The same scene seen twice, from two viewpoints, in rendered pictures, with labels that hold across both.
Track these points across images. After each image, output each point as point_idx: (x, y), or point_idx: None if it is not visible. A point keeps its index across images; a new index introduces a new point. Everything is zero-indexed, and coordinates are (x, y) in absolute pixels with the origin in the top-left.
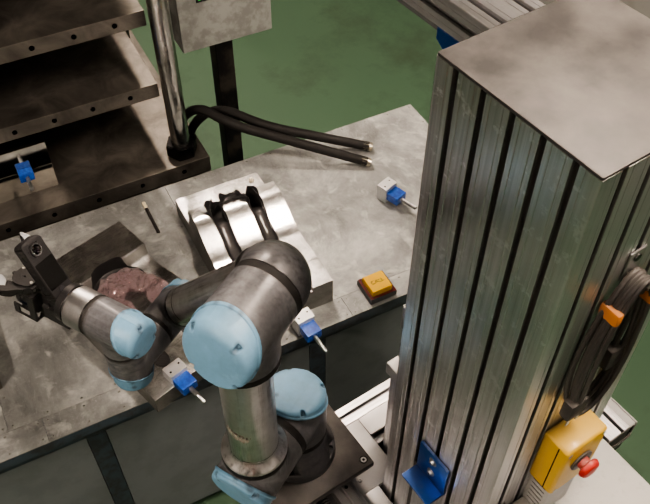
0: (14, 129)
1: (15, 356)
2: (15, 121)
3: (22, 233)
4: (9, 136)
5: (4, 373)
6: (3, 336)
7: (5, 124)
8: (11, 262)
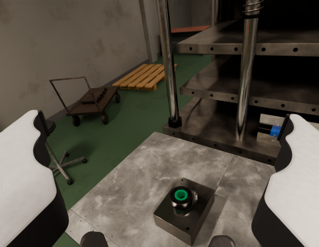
0: (314, 108)
1: (215, 234)
2: None
3: (299, 115)
4: (308, 111)
5: (200, 237)
6: (220, 214)
7: (310, 102)
8: (258, 176)
